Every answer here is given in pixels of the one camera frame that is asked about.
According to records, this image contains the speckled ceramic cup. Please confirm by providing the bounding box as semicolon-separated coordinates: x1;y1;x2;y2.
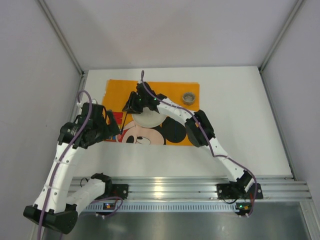
182;92;196;106

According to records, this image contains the purple cable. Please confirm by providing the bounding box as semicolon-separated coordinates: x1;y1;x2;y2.
37;90;123;240
139;70;258;217

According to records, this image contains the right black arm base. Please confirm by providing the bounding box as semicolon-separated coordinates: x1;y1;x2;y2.
216;183;264;201

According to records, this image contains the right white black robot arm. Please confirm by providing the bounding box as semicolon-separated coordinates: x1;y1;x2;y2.
122;82;258;193

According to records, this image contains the blue fork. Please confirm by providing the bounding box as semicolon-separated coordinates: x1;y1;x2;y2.
174;121;177;141

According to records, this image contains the aluminium mounting rail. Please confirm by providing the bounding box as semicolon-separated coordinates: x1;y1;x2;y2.
39;162;312;203

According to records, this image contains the blue spoon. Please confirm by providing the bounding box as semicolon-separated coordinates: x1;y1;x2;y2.
120;112;128;135

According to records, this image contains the cream round plate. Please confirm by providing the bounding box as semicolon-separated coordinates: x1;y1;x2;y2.
132;111;166;128

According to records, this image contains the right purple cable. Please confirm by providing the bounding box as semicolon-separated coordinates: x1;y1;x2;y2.
139;70;258;217

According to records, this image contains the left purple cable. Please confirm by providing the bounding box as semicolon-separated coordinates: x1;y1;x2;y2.
37;90;123;240

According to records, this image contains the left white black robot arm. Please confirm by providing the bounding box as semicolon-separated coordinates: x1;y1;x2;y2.
23;102;120;234

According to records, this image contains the orange cartoon mouse placemat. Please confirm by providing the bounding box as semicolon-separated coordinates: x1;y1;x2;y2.
102;79;200;146

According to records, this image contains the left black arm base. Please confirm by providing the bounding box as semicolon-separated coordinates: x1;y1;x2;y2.
94;183;129;201

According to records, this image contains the slotted grey cable duct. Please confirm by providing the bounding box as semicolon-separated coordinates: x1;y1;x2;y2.
84;201;251;214

